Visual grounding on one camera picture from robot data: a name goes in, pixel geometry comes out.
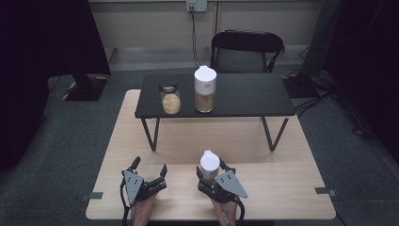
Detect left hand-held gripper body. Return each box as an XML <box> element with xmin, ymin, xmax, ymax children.
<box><xmin>120</xmin><ymin>169</ymin><xmax>168</xmax><ymax>207</ymax></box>

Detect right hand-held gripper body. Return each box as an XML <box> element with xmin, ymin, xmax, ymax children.
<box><xmin>197</xmin><ymin>169</ymin><xmax>249</xmax><ymax>204</ymax></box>

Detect white-lidded seasoning bottle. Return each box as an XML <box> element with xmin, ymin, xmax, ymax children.
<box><xmin>199</xmin><ymin>150</ymin><xmax>221</xmax><ymax>185</ymax></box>
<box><xmin>193</xmin><ymin>64</ymin><xmax>218</xmax><ymax>114</ymax></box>

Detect glass jar with black lid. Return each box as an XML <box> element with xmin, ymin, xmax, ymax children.
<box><xmin>158</xmin><ymin>80</ymin><xmax>183</xmax><ymax>116</ymax></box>

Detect black shelf with metal legs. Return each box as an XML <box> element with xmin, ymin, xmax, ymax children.
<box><xmin>134</xmin><ymin>73</ymin><xmax>296</xmax><ymax>153</ymax></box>

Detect person's left hand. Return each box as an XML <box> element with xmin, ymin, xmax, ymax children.
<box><xmin>133</xmin><ymin>193</ymin><xmax>158</xmax><ymax>226</ymax></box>

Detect person's right hand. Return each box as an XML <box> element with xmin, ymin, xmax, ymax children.
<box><xmin>210</xmin><ymin>197</ymin><xmax>242</xmax><ymax>226</ymax></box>

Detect grey tape strip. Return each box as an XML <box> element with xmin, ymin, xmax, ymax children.
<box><xmin>79</xmin><ymin>191</ymin><xmax>104</xmax><ymax>202</ymax></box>
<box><xmin>313</xmin><ymin>186</ymin><xmax>338</xmax><ymax>198</ymax></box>

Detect black stand base, yellow tape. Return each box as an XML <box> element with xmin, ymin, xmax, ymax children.
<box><xmin>60</xmin><ymin>73</ymin><xmax>110</xmax><ymax>103</ymax></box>

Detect black folding chair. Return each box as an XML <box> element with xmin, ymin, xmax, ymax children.
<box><xmin>209</xmin><ymin>29</ymin><xmax>286</xmax><ymax>74</ymax></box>

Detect black curtain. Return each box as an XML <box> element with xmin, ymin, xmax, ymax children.
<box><xmin>0</xmin><ymin>0</ymin><xmax>112</xmax><ymax>173</ymax></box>
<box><xmin>324</xmin><ymin>0</ymin><xmax>399</xmax><ymax>164</ymax></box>

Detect grey curtain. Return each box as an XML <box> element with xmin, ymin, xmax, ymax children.
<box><xmin>299</xmin><ymin>0</ymin><xmax>343</xmax><ymax>78</ymax></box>

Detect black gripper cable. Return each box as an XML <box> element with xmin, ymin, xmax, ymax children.
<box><xmin>120</xmin><ymin>181</ymin><xmax>132</xmax><ymax>226</ymax></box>
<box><xmin>235</xmin><ymin>199</ymin><xmax>247</xmax><ymax>226</ymax></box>

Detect black floor cables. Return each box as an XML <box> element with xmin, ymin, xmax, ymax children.
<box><xmin>294</xmin><ymin>89</ymin><xmax>334</xmax><ymax>118</ymax></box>

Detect black power cable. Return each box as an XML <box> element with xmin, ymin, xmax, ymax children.
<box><xmin>189</xmin><ymin>8</ymin><xmax>212</xmax><ymax>74</ymax></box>

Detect white wall outlet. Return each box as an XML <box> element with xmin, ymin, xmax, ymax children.
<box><xmin>185</xmin><ymin>0</ymin><xmax>209</xmax><ymax>13</ymax></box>

